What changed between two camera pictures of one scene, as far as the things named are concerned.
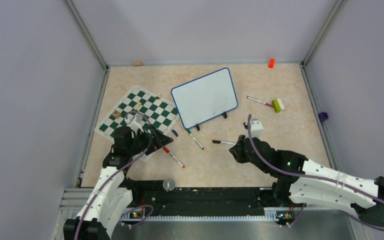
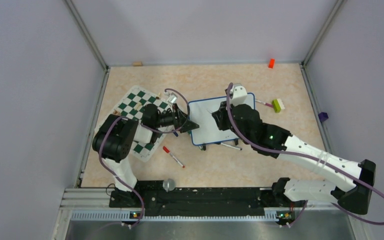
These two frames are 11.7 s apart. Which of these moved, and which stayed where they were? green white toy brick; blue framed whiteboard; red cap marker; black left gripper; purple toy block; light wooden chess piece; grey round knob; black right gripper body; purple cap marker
Moved: black right gripper body; black left gripper; blue framed whiteboard
Stayed: red cap marker; purple toy block; grey round knob; light wooden chess piece; green white toy brick; purple cap marker
